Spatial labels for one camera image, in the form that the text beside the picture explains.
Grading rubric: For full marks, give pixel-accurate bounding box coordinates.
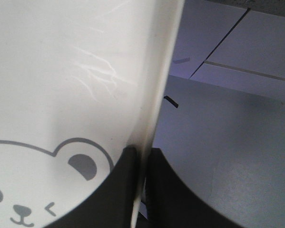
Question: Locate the white side cabinet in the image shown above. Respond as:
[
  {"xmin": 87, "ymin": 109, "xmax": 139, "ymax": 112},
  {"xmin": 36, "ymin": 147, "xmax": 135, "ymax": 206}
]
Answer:
[{"xmin": 169, "ymin": 0, "xmax": 285, "ymax": 101}]

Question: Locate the cream bear serving tray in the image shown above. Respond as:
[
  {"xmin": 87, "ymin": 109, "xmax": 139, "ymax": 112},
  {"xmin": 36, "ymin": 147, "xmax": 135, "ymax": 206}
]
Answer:
[{"xmin": 0, "ymin": 0, "xmax": 184, "ymax": 228}]

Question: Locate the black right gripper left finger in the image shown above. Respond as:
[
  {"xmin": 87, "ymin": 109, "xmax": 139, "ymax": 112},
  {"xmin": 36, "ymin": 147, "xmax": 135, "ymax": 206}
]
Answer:
[{"xmin": 47, "ymin": 147, "xmax": 137, "ymax": 228}]

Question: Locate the black floor tape right upper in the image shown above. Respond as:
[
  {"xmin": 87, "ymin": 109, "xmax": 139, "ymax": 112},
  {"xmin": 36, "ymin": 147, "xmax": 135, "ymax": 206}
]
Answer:
[{"xmin": 164, "ymin": 95, "xmax": 179, "ymax": 108}]

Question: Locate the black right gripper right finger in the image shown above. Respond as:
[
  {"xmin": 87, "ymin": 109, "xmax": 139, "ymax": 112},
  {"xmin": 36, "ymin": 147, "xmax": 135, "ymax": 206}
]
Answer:
[{"xmin": 146, "ymin": 148, "xmax": 239, "ymax": 228}]

